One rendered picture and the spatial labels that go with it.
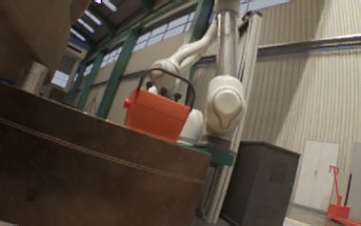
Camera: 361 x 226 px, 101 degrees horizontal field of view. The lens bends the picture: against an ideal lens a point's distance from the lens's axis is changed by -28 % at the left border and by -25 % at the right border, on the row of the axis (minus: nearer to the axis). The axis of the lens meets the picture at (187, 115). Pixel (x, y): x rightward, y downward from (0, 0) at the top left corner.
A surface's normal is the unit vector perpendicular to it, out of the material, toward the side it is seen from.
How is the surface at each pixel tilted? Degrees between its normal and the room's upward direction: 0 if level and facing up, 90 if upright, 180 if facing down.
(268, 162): 90
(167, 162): 90
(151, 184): 90
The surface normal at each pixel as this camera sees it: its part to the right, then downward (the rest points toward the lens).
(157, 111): 0.40, 0.08
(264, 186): 0.30, -0.11
